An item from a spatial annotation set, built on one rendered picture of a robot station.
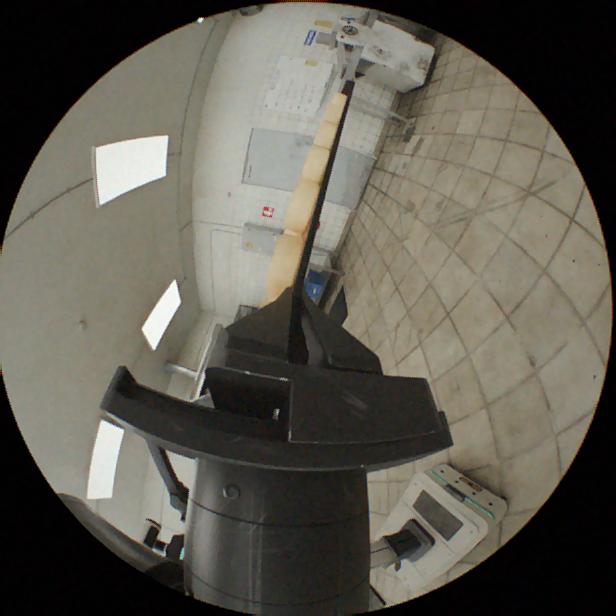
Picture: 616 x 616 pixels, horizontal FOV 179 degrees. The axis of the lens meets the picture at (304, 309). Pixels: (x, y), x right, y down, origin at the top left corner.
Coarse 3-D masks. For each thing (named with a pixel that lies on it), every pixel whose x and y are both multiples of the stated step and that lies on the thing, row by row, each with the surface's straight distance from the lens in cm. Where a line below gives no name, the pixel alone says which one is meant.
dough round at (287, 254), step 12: (288, 240) 15; (300, 240) 15; (276, 252) 14; (288, 252) 14; (300, 252) 14; (276, 264) 14; (288, 264) 14; (276, 276) 14; (288, 276) 14; (276, 288) 15
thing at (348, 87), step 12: (348, 84) 39; (348, 96) 31; (336, 132) 21; (336, 144) 19; (324, 180) 15; (324, 192) 14; (312, 216) 13; (312, 228) 12; (312, 240) 12; (300, 264) 11; (300, 276) 11; (300, 288) 11
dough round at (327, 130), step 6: (324, 120) 26; (324, 126) 25; (330, 126) 25; (336, 126) 25; (318, 132) 25; (324, 132) 24; (330, 132) 25; (318, 138) 24; (324, 138) 24; (330, 138) 24; (318, 144) 24; (324, 144) 24; (330, 144) 25
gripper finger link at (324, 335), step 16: (304, 304) 10; (304, 320) 9; (320, 320) 8; (304, 336) 11; (320, 336) 6; (336, 336) 7; (352, 336) 7; (304, 352) 11; (320, 352) 6; (336, 352) 6; (352, 352) 6; (368, 352) 6; (336, 368) 6; (352, 368) 6; (368, 368) 6
